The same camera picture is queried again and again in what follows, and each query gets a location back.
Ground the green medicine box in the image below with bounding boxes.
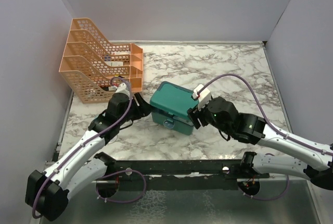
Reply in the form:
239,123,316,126
149,81,198,135

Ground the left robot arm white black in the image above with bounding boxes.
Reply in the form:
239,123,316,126
25,92,151,221

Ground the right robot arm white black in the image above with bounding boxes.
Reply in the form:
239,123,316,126
187,97,332,190

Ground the orange plastic file organizer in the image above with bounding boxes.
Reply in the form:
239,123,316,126
59,18,144,104

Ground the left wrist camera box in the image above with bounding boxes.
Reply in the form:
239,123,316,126
116,82,131,97

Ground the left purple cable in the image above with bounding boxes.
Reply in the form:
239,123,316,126
31,76,147,219

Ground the purple cable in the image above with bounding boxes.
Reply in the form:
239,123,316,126
31,76,147,219
202,74,333,200

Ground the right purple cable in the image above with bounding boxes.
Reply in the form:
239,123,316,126
202,74,333,200

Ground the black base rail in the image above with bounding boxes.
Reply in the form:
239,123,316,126
94,157,269,194

